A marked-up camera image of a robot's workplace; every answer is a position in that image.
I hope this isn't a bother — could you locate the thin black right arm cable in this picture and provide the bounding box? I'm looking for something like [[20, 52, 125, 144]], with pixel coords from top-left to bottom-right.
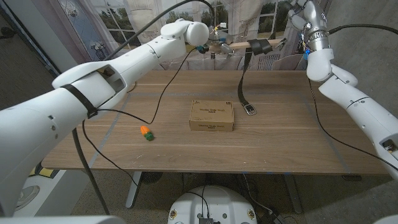
[[307, 77, 398, 171]]

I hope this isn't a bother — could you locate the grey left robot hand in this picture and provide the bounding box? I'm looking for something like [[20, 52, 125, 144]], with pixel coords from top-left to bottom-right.
[[207, 26, 236, 60]]

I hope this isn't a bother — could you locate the orange and green toy carrot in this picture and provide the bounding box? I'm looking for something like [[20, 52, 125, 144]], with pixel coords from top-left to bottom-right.
[[140, 125, 155, 142]]

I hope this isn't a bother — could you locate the black belt with silver buckle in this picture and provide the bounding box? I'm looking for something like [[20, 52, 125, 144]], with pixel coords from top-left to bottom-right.
[[238, 39, 274, 116]]

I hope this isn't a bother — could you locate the brown cardboard packing box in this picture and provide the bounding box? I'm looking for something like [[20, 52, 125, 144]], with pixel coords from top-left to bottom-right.
[[189, 100, 235, 132]]

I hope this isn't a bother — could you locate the black power adapter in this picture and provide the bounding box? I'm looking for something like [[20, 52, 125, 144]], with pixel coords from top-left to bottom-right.
[[259, 213, 285, 224]]

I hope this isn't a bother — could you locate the yellow and black floor item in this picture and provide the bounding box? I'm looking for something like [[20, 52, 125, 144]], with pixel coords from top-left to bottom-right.
[[29, 161, 60, 180]]

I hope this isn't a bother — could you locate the white table leg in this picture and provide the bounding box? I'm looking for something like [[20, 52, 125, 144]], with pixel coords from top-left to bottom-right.
[[125, 170, 143, 209]]

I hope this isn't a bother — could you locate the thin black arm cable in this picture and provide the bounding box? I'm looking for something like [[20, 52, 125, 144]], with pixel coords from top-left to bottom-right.
[[307, 77, 398, 171], [81, 47, 196, 188]]

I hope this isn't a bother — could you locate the white robot shoulder cover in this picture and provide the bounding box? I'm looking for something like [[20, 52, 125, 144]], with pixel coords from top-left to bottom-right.
[[0, 215, 126, 224]]

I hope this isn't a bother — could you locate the printed window backdrop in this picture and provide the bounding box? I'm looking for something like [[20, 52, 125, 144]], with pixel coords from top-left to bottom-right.
[[30, 0, 332, 91]]

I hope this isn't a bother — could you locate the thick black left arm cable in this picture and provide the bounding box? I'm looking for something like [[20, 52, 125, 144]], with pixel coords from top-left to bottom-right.
[[71, 0, 217, 216]]

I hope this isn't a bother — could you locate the grey sneaker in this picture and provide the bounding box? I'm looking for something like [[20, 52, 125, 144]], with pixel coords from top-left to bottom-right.
[[15, 185, 41, 213]]

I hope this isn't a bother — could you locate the grey table leg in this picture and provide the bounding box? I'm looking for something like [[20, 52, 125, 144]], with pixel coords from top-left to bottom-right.
[[281, 173, 302, 215]]

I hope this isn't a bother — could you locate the wooden hanger with metal hook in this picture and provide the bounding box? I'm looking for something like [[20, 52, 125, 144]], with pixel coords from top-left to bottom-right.
[[229, 37, 289, 51]]

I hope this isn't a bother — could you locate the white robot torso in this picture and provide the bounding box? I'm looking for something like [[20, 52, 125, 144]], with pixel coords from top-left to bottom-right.
[[167, 185, 258, 224]]

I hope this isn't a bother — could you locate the black torso cable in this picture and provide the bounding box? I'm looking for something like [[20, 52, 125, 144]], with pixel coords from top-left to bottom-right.
[[186, 185, 211, 219]]

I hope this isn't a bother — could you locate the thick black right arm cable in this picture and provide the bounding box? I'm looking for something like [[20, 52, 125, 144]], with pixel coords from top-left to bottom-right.
[[328, 23, 398, 35]]

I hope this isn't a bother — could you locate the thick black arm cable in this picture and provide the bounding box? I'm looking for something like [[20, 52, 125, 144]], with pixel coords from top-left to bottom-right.
[[71, 0, 217, 216], [328, 23, 398, 35]]

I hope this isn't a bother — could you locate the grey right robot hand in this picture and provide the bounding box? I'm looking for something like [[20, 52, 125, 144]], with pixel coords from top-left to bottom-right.
[[287, 0, 331, 52]]

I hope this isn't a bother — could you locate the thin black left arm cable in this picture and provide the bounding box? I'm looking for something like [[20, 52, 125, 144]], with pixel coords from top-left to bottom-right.
[[81, 47, 196, 188]]

